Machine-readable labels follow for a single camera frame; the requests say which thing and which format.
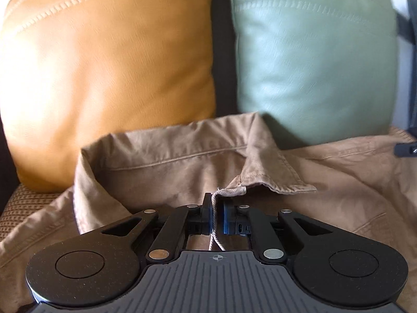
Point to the brown woven seat mat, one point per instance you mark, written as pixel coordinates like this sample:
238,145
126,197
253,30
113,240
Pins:
22,208

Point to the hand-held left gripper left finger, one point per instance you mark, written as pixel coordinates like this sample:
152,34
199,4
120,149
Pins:
208,216

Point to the large orange leather cushion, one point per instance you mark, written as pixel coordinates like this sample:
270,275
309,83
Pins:
114,71

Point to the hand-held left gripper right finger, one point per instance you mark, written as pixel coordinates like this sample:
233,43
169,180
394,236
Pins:
228,220

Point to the brown jacket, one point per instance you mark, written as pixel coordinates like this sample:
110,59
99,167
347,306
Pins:
163,156

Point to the dark leather sofa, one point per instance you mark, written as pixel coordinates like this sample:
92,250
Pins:
224,71

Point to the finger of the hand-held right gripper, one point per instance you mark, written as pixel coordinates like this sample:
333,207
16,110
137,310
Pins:
405,150

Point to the green leather cushion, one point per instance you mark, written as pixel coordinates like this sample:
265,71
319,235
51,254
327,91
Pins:
309,55

